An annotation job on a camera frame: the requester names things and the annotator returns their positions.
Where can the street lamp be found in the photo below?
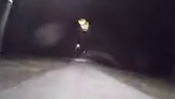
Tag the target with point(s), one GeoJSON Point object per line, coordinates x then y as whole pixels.
{"type": "Point", "coordinates": [83, 24]}
{"type": "Point", "coordinates": [0, 38]}

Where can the grey paved path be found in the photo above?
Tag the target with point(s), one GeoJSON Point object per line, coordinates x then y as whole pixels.
{"type": "Point", "coordinates": [88, 93]}

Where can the grass verge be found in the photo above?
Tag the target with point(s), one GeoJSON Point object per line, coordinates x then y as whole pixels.
{"type": "Point", "coordinates": [157, 88]}
{"type": "Point", "coordinates": [28, 68]}

